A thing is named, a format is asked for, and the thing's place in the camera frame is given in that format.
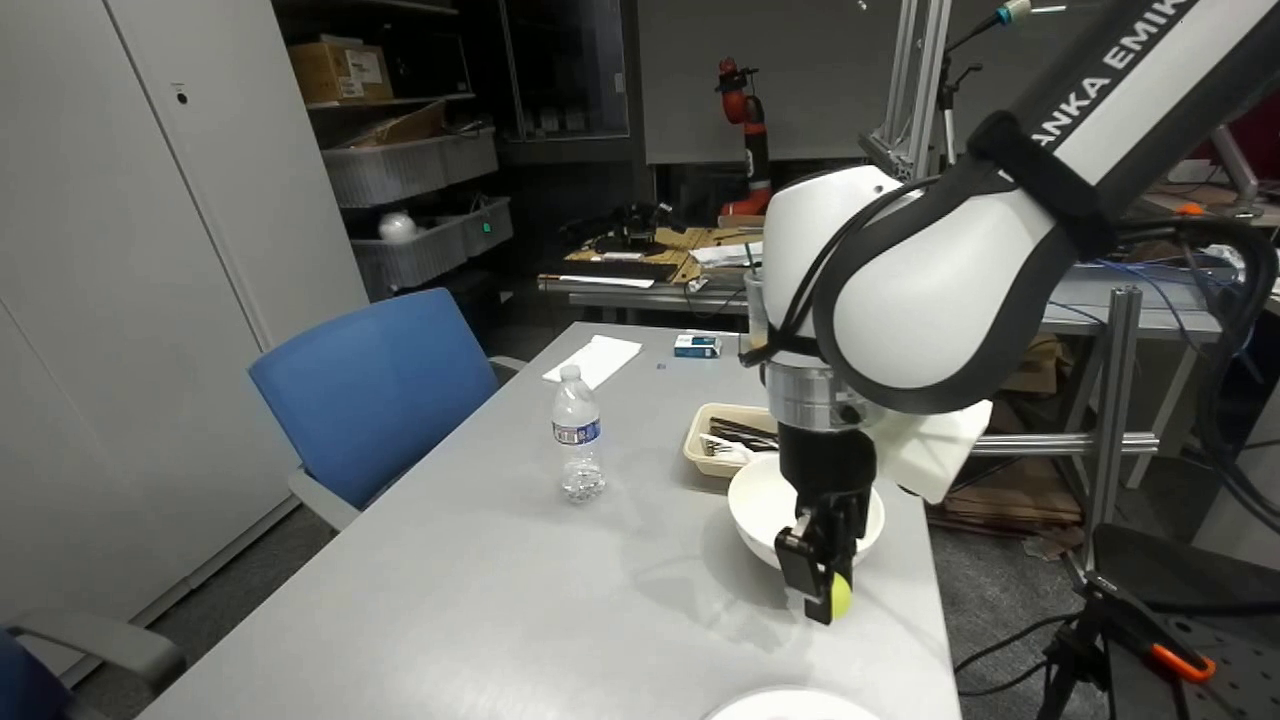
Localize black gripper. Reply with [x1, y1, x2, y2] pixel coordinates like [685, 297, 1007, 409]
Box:
[775, 418, 883, 626]

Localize yellow ball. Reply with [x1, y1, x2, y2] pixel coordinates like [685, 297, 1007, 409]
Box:
[822, 567, 858, 622]

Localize white bowl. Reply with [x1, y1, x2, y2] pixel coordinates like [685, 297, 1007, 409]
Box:
[725, 450, 888, 572]

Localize white foam plate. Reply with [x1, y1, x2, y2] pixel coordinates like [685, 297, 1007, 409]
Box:
[708, 683, 883, 720]

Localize white plastic cutlery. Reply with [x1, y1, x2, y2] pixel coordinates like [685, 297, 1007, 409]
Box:
[700, 433, 751, 470]

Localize black plastic cutlery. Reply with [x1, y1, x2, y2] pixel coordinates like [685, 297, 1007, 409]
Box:
[705, 411, 780, 456]

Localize beige cutlery tray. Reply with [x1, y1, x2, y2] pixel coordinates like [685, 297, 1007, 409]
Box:
[679, 398, 785, 484]

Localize flat brown cardboard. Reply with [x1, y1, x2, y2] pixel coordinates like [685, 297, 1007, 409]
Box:
[952, 470, 1093, 541]

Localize black tripod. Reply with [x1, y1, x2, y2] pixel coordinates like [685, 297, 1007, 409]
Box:
[1036, 615, 1194, 720]

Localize clear plastic water bottle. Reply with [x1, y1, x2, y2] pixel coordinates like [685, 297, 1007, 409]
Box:
[546, 360, 608, 508]

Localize grey cluttered workbench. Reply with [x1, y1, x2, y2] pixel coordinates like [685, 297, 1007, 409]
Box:
[534, 257, 1243, 344]

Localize white paper sheet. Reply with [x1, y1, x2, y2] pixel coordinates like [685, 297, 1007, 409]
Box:
[540, 332, 642, 393]

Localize brown cardboard pieces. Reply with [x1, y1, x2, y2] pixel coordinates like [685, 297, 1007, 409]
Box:
[562, 216, 770, 290]

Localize red and black figure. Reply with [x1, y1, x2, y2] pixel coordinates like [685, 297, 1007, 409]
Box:
[712, 57, 775, 221]

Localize blue chair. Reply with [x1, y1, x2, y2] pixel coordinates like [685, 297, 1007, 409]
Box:
[245, 285, 526, 535]
[0, 612, 190, 720]

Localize grey storage bin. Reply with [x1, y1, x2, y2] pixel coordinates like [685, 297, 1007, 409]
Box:
[347, 191, 517, 299]
[321, 127, 503, 212]

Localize white round object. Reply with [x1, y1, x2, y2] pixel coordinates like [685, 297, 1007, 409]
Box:
[375, 209, 424, 248]

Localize cardboard box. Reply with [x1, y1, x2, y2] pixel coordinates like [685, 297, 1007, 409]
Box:
[288, 30, 397, 111]

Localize grey metal cabinet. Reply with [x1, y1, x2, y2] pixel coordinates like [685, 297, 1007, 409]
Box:
[0, 0, 372, 645]

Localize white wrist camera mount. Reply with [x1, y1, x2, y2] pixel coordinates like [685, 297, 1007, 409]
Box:
[871, 397, 995, 508]

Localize black clamp with orange handle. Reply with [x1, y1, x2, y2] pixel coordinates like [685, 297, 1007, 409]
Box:
[1075, 564, 1219, 689]

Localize tall aluminium extrusion frame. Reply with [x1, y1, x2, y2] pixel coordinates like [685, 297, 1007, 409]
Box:
[855, 0, 954, 184]

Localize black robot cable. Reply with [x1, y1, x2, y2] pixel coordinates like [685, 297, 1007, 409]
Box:
[770, 163, 1280, 535]

